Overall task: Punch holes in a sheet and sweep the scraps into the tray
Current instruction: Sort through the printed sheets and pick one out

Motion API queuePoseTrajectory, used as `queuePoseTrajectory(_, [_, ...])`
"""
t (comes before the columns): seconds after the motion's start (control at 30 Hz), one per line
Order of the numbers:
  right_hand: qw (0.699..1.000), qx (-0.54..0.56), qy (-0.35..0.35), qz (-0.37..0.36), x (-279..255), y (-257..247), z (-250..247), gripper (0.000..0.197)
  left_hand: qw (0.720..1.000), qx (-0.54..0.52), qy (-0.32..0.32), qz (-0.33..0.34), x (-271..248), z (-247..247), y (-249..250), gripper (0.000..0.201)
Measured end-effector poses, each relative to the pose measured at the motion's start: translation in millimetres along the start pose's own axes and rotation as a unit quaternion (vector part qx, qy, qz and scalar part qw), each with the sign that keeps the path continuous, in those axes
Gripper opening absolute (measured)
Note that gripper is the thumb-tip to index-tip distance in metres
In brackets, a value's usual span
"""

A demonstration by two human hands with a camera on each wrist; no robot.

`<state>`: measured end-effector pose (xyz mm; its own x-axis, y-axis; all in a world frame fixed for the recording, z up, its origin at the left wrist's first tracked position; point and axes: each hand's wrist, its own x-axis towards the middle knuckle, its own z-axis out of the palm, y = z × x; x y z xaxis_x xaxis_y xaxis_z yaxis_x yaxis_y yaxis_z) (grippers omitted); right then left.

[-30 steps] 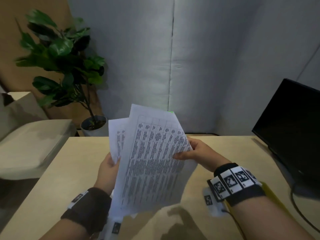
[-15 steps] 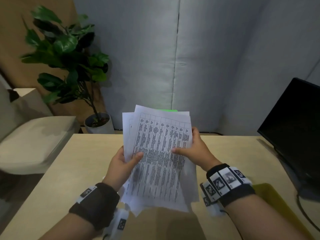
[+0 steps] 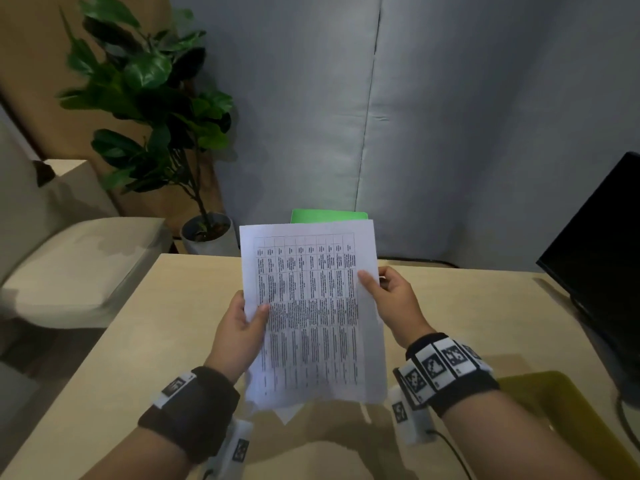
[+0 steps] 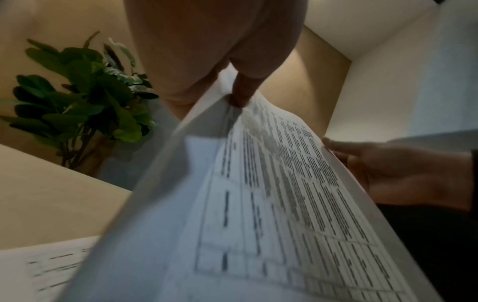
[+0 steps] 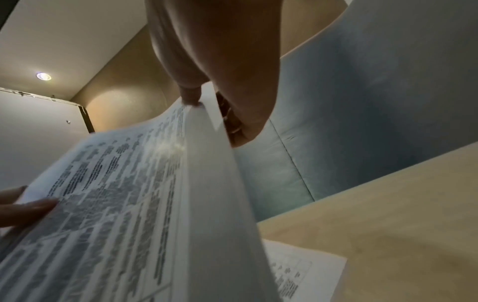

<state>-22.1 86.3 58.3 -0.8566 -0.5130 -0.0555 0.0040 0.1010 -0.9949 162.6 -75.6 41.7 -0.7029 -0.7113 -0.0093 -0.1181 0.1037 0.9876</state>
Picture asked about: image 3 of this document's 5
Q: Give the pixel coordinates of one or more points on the person's right hand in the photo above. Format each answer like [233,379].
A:
[400,309]

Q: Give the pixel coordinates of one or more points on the white printed paper sheet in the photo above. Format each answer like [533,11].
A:
[287,412]
[310,314]

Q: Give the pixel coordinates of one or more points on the beige side table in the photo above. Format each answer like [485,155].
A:
[80,179]

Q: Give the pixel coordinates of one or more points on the person's left hand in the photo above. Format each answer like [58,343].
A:
[235,339]

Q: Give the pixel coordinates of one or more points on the green stool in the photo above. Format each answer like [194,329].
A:
[325,216]

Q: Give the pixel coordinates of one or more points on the person's right forearm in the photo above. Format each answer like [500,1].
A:
[510,444]

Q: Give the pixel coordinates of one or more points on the black wristband several markers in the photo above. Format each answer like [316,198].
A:
[450,379]

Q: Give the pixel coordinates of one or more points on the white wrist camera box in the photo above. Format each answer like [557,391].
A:
[407,414]
[235,449]

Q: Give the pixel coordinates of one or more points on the green potted plant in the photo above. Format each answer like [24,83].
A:
[150,94]

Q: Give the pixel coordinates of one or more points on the black monitor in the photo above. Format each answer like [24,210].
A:
[600,274]

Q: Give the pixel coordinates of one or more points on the black wristband single marker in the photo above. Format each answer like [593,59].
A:
[200,409]

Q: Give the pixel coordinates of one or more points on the yellow plastic bin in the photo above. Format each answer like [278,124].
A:
[565,419]

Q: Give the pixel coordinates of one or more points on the beige armchair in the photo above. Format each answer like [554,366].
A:
[75,264]

